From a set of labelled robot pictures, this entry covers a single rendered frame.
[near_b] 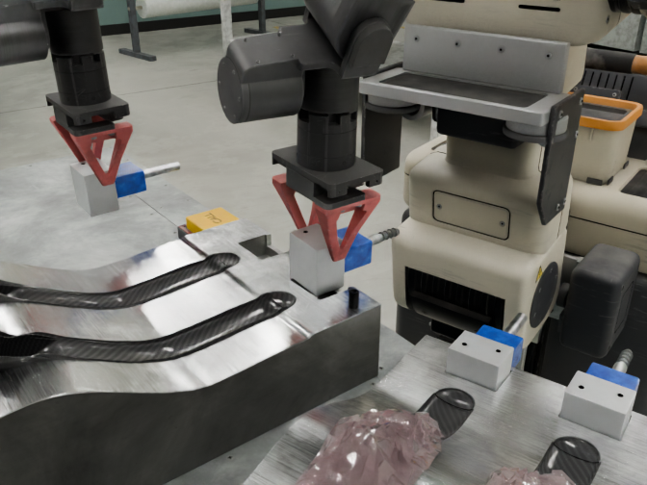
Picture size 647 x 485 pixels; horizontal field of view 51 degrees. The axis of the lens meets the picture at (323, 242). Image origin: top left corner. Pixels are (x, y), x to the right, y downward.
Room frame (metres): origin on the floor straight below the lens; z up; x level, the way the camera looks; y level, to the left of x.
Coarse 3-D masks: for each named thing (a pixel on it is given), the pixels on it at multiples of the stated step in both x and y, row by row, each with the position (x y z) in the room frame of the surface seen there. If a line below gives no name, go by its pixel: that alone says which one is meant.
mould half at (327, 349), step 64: (192, 256) 0.69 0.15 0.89; (0, 320) 0.49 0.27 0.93; (64, 320) 0.52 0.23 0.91; (128, 320) 0.56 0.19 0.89; (192, 320) 0.56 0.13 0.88; (320, 320) 0.55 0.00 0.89; (0, 384) 0.40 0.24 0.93; (64, 384) 0.41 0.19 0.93; (128, 384) 0.44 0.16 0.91; (192, 384) 0.46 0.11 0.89; (256, 384) 0.49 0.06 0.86; (320, 384) 0.54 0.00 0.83; (0, 448) 0.36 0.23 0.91; (64, 448) 0.39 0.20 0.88; (128, 448) 0.42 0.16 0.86; (192, 448) 0.45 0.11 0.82
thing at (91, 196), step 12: (72, 168) 0.78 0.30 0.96; (84, 168) 0.77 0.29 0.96; (108, 168) 0.77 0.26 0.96; (120, 168) 0.80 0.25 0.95; (132, 168) 0.80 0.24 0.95; (156, 168) 0.83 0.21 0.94; (168, 168) 0.84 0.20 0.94; (72, 180) 0.79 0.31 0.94; (84, 180) 0.75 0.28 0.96; (96, 180) 0.76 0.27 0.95; (120, 180) 0.78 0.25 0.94; (132, 180) 0.79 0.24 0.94; (144, 180) 0.80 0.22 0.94; (84, 192) 0.76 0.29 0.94; (96, 192) 0.76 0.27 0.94; (108, 192) 0.77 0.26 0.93; (120, 192) 0.78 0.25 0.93; (132, 192) 0.79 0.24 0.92; (84, 204) 0.77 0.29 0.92; (96, 204) 0.76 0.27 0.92; (108, 204) 0.76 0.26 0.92
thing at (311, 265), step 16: (304, 240) 0.62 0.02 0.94; (320, 240) 0.62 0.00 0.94; (368, 240) 0.65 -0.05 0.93; (384, 240) 0.68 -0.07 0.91; (304, 256) 0.62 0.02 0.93; (320, 256) 0.60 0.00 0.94; (352, 256) 0.63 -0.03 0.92; (368, 256) 0.64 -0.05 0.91; (304, 272) 0.62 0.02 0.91; (320, 272) 0.60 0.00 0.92; (336, 272) 0.61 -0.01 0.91; (320, 288) 0.60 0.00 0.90; (336, 288) 0.61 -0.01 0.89
